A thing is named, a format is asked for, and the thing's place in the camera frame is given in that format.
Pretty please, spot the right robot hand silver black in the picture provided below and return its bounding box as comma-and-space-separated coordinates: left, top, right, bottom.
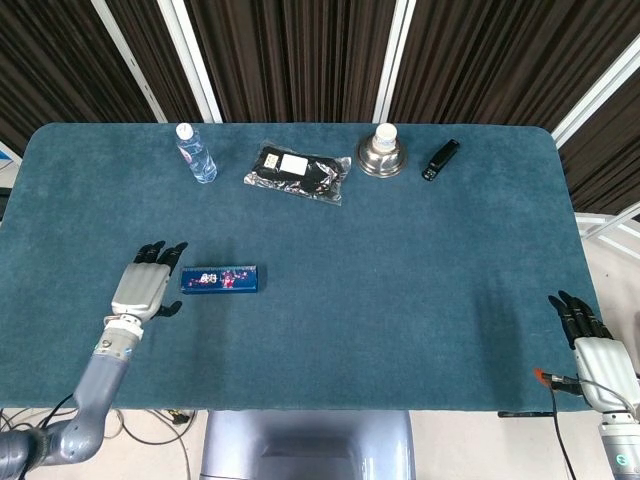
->
548, 289, 640, 415

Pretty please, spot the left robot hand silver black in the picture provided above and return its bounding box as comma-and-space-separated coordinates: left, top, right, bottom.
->
109, 240, 189, 322

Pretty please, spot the blue rectangular box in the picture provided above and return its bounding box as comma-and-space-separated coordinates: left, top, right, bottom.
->
180, 264, 260, 295

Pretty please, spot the clear plastic water bottle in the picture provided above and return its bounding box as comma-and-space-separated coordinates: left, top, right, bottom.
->
174, 122, 219, 185

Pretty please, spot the plastic bag with black cloth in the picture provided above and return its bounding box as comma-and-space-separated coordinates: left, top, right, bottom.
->
243, 139, 353, 206

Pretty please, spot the teal table cloth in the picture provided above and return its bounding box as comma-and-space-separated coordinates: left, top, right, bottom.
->
0, 122, 601, 412

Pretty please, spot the grey-blue robot torso base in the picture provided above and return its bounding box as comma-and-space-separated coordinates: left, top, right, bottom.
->
199, 410, 416, 480

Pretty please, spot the black stapler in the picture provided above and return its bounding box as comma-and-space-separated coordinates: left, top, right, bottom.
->
421, 138, 461, 183

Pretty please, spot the stainless steel bowl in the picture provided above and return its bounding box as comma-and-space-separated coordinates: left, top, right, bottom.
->
355, 132, 409, 179

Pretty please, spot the dark brown curtain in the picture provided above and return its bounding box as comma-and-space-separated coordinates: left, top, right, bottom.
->
0, 0, 640, 216

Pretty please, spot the small white plastic bottle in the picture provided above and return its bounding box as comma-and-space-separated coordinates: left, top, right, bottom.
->
374, 123, 399, 151

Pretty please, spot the black cable with orange plug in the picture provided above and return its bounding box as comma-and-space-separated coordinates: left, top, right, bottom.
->
534, 368, 585, 480

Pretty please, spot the white metal stand base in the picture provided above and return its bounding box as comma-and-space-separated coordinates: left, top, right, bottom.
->
574, 207, 640, 251

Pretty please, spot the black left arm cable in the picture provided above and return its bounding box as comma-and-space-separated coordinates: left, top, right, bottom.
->
37, 393, 77, 434

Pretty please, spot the black floor cable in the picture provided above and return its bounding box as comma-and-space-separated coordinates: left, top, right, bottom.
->
119, 410, 196, 480

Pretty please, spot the white metal stand pole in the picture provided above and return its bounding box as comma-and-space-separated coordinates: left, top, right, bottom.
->
91, 0, 168, 124
372, 0, 417, 124
157, 0, 224, 124
552, 47, 640, 149

